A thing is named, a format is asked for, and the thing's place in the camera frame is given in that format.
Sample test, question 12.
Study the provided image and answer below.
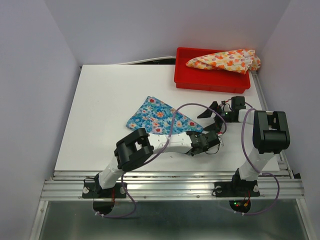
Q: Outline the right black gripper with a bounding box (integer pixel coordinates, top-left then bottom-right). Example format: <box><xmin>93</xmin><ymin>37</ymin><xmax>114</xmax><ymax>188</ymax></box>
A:
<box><xmin>197</xmin><ymin>101</ymin><xmax>234</xmax><ymax>133</ymax></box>

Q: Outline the blue floral skirt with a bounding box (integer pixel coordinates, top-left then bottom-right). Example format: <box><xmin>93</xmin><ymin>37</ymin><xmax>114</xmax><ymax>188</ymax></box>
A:
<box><xmin>125</xmin><ymin>96</ymin><xmax>204</xmax><ymax>135</ymax></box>

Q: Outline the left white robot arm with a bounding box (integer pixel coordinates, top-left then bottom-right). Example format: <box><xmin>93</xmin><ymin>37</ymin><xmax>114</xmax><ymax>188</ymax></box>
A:
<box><xmin>94</xmin><ymin>128</ymin><xmax>221</xmax><ymax>197</ymax></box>

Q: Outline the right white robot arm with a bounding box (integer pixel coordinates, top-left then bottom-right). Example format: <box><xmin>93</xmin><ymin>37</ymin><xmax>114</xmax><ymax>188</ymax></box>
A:
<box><xmin>198</xmin><ymin>96</ymin><xmax>290</xmax><ymax>198</ymax></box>

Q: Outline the red plastic tray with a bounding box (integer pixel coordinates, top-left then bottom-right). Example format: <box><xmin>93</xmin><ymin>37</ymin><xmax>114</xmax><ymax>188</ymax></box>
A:
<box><xmin>174</xmin><ymin>47</ymin><xmax>251</xmax><ymax>94</ymax></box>

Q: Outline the orange floral skirt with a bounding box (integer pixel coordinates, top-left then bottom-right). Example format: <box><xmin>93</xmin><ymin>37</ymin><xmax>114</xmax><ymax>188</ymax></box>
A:
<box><xmin>185</xmin><ymin>48</ymin><xmax>261</xmax><ymax>75</ymax></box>

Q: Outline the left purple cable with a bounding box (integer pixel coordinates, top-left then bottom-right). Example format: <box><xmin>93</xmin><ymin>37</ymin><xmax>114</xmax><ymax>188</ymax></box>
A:
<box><xmin>94</xmin><ymin>102</ymin><xmax>228</xmax><ymax>220</ymax></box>

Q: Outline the purple cable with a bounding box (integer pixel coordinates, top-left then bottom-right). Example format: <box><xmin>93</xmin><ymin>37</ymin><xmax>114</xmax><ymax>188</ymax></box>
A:
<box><xmin>94</xmin><ymin>102</ymin><xmax>228</xmax><ymax>220</ymax></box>
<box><xmin>233</xmin><ymin>99</ymin><xmax>281</xmax><ymax>217</ymax></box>

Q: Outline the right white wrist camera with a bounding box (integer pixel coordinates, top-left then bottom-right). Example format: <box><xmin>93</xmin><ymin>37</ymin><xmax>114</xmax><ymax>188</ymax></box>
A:
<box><xmin>217</xmin><ymin>132</ymin><xmax>224</xmax><ymax>148</ymax></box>

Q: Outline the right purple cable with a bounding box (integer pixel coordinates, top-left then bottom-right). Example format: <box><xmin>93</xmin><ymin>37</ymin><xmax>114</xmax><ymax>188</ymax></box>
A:
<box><xmin>233</xmin><ymin>99</ymin><xmax>281</xmax><ymax>217</ymax></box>

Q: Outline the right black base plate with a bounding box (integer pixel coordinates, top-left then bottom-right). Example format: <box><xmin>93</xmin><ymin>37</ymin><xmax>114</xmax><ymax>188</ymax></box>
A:
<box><xmin>212</xmin><ymin>181</ymin><xmax>260</xmax><ymax>198</ymax></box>

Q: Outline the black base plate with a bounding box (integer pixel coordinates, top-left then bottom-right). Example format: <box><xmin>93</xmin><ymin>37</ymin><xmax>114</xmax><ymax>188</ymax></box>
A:
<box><xmin>81</xmin><ymin>182</ymin><xmax>127</xmax><ymax>200</ymax></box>
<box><xmin>212</xmin><ymin>181</ymin><xmax>260</xmax><ymax>198</ymax></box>

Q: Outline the white cable strip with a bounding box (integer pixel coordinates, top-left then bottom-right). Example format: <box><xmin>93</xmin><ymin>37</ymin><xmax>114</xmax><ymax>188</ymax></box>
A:
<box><xmin>118</xmin><ymin>56</ymin><xmax>176</xmax><ymax>65</ymax></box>

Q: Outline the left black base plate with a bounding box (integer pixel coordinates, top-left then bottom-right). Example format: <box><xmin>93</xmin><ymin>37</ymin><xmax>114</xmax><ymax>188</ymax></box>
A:
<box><xmin>81</xmin><ymin>182</ymin><xmax>127</xmax><ymax>200</ymax></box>

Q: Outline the aluminium rail frame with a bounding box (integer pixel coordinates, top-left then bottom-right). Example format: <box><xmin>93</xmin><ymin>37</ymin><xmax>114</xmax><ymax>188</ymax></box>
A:
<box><xmin>30</xmin><ymin>65</ymin><xmax>311</xmax><ymax>240</ymax></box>

